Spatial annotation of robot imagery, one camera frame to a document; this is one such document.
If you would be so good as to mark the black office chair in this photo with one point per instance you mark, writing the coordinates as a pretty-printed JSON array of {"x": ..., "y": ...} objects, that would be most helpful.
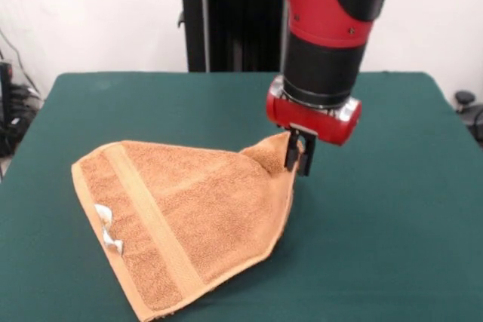
[{"x": 469, "y": 111}]

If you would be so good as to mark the orange terry towel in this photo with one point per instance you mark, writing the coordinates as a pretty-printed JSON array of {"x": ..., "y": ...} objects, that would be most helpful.
[{"x": 188, "y": 216}]

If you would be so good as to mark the dark green table cloth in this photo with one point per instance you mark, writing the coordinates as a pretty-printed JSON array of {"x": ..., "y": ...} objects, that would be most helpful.
[{"x": 377, "y": 205}]

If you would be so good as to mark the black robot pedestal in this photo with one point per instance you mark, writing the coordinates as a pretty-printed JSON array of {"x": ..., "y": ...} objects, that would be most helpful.
[{"x": 230, "y": 28}]

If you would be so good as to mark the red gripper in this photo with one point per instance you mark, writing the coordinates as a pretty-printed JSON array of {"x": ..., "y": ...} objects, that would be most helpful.
[{"x": 309, "y": 118}]

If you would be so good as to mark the black electronics box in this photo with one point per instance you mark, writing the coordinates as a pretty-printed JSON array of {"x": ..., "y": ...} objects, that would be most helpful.
[{"x": 5, "y": 103}]

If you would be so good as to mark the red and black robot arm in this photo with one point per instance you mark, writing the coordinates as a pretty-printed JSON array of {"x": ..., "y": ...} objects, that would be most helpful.
[{"x": 324, "y": 28}]

